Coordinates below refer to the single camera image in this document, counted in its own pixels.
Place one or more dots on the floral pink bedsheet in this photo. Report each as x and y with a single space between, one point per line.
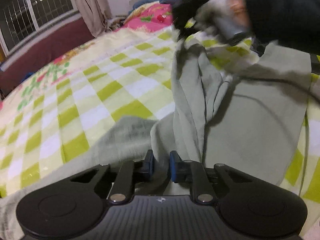
141 24

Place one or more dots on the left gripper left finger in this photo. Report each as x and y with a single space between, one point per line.
130 174

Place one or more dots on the maroon sofa bench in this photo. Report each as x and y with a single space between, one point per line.
42 50

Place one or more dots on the right beige curtain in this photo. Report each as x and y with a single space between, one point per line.
95 14

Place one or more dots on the grey-green pants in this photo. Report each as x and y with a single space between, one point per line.
231 107

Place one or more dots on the green checkered plastic sheet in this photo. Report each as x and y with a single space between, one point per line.
68 118

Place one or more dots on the grey gloved right hand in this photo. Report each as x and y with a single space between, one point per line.
237 11

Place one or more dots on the barred window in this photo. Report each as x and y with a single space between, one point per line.
22 20

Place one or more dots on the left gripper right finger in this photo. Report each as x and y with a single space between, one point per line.
194 174

